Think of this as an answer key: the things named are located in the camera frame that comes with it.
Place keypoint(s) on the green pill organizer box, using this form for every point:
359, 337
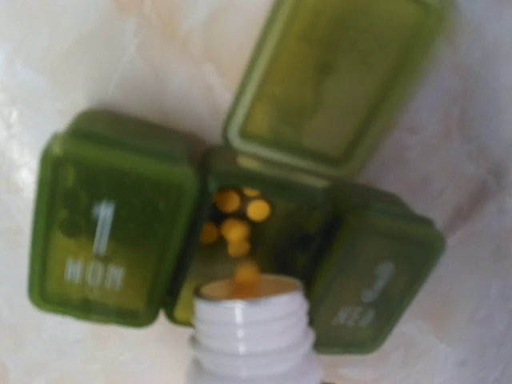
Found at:
127, 224

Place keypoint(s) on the small white bottle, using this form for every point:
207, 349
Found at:
263, 338

